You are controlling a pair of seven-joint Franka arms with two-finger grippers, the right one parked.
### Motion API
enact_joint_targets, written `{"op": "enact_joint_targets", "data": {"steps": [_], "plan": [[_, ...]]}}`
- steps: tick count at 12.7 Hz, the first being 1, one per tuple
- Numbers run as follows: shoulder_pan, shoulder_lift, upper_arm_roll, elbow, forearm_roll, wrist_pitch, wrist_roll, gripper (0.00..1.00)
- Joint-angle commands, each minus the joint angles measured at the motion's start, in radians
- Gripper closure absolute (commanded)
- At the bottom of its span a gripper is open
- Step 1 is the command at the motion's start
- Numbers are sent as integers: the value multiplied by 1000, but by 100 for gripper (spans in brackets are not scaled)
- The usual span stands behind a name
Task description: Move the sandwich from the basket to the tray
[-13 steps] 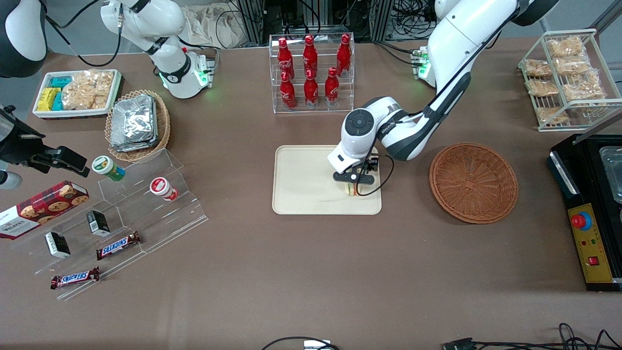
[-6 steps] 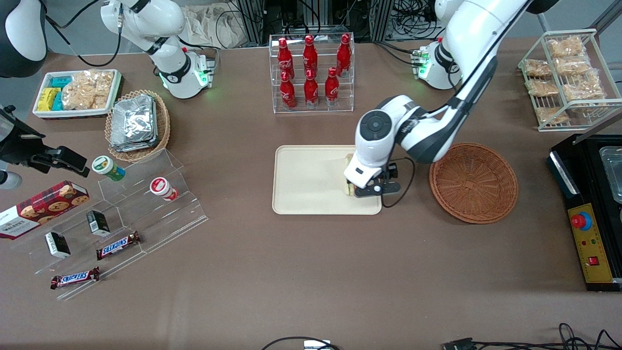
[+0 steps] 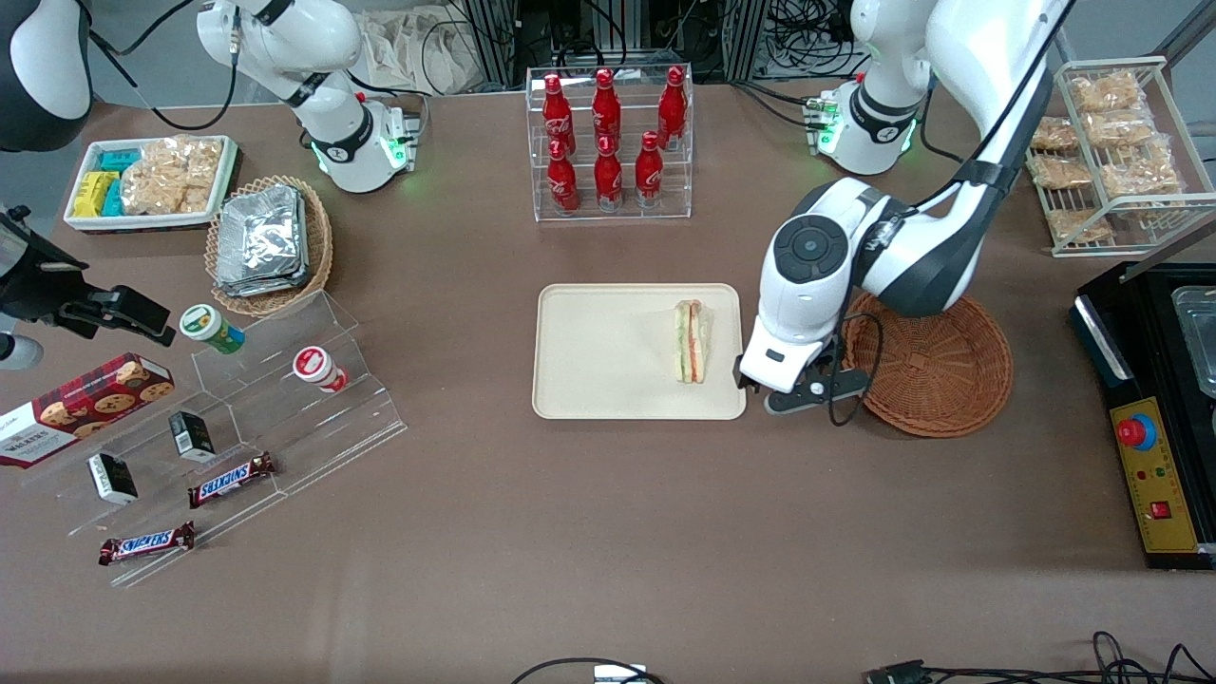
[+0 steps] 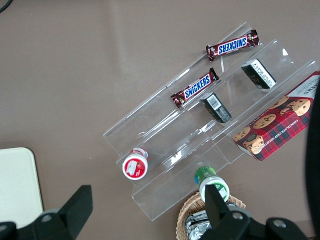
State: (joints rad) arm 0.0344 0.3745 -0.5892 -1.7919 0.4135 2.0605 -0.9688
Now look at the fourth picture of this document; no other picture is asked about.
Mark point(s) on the red lidded yogurt cup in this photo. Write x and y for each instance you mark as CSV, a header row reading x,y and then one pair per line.
x,y
135,166

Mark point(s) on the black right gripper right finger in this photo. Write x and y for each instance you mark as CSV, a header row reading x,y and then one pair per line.
x,y
237,227

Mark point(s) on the beige plastic serving tray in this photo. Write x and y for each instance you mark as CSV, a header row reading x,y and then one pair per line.
x,y
17,187

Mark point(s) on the green lidded yogurt cup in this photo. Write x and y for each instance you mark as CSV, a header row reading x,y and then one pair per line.
x,y
206,175

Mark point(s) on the brown Snickers bar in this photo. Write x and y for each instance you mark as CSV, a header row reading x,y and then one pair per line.
x,y
197,87
232,45

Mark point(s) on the silver foil packet stack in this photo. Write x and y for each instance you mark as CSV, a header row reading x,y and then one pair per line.
x,y
197,226

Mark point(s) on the clear acrylic tiered stand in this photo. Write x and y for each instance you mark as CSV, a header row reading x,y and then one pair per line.
x,y
175,140

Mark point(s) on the oval tan wicker basket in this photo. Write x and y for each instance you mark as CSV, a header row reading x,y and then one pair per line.
x,y
190,207

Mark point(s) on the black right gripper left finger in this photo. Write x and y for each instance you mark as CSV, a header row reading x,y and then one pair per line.
x,y
65,222

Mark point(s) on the small black carton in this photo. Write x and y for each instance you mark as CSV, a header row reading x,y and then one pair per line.
x,y
216,107
260,73

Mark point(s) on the red tartan cookie box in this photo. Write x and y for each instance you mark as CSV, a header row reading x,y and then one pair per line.
x,y
275,127

